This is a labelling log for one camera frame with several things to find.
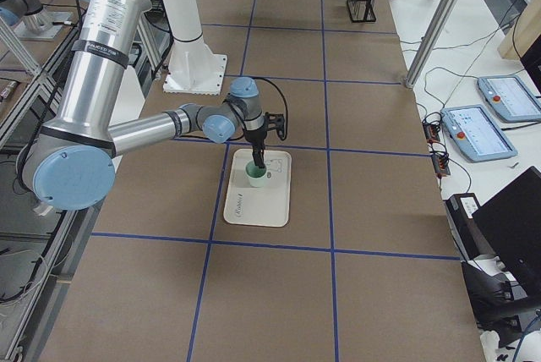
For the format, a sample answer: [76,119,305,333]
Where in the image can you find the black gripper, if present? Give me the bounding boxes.
[244,123,268,168]

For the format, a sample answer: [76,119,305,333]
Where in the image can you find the mint green plastic cup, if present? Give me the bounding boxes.
[245,161,267,188]

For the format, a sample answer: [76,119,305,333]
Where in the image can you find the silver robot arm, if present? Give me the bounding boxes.
[19,0,268,211]

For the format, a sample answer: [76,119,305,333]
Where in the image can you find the cream rectangular tray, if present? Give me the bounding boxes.
[223,149,292,228]

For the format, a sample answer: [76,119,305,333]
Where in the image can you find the brown paper table mat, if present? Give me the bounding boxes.
[41,0,484,361]

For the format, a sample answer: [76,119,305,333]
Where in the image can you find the near blue teach pendant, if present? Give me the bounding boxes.
[440,105,518,162]

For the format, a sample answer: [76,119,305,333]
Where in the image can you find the blue teach pendant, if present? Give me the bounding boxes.
[477,75,540,123]
[440,105,518,162]

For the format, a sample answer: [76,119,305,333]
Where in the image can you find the black laptop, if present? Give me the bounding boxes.
[473,166,540,295]

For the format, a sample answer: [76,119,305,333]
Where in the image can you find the far blue teach pendant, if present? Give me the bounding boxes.
[477,75,540,123]

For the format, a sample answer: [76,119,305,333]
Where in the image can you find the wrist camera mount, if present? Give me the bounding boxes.
[265,112,288,141]

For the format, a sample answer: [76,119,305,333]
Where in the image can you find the black wire cup rack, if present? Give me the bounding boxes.
[346,0,376,23]

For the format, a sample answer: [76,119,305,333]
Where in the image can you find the aluminium frame post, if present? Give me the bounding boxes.
[404,0,457,89]

